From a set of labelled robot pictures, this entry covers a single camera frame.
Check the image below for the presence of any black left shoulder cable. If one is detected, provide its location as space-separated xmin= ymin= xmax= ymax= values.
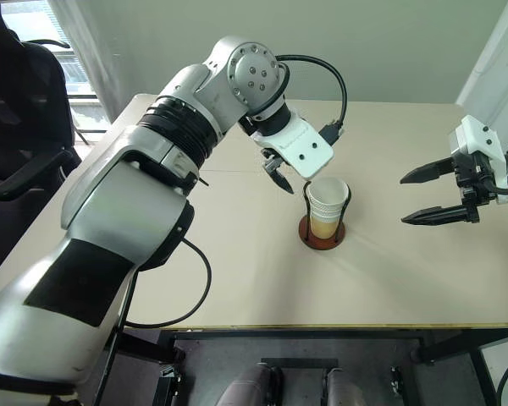
xmin=120 ymin=237 xmax=214 ymax=331

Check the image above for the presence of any white curtain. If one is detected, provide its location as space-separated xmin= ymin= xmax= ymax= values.
xmin=46 ymin=0 xmax=133 ymax=124

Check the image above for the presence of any window with blinds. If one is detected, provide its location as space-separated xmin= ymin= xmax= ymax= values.
xmin=2 ymin=0 xmax=112 ymax=145

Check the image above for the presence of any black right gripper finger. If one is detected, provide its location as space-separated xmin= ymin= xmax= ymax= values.
xmin=400 ymin=205 xmax=472 ymax=226
xmin=400 ymin=156 xmax=456 ymax=185

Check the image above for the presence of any black office chair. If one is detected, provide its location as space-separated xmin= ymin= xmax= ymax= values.
xmin=0 ymin=0 xmax=84 ymax=288

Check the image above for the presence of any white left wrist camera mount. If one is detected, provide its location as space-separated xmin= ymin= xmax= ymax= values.
xmin=251 ymin=110 xmax=335 ymax=179

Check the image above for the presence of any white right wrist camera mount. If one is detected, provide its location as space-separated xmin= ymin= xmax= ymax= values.
xmin=448 ymin=114 xmax=508 ymax=189

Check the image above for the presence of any brown cup holder stand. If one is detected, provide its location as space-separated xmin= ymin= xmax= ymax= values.
xmin=298 ymin=180 xmax=353 ymax=251

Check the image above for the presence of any black flat bar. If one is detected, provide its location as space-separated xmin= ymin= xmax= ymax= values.
xmin=260 ymin=358 xmax=339 ymax=370

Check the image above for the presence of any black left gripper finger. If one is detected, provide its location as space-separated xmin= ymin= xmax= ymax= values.
xmin=267 ymin=166 xmax=295 ymax=196

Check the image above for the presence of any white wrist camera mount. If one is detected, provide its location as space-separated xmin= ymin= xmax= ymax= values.
xmin=448 ymin=114 xmax=508 ymax=189
xmin=251 ymin=110 xmax=335 ymax=179

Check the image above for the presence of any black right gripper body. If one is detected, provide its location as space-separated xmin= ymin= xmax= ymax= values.
xmin=450 ymin=151 xmax=499 ymax=223

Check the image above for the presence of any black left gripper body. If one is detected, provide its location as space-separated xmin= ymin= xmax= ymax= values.
xmin=260 ymin=147 xmax=293 ymax=171

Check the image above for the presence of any grey rounded shape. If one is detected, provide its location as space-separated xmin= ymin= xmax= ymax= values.
xmin=215 ymin=365 xmax=281 ymax=406
xmin=321 ymin=367 xmax=366 ymax=406

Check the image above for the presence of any black metal table frame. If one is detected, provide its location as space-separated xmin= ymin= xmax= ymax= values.
xmin=104 ymin=327 xmax=508 ymax=406

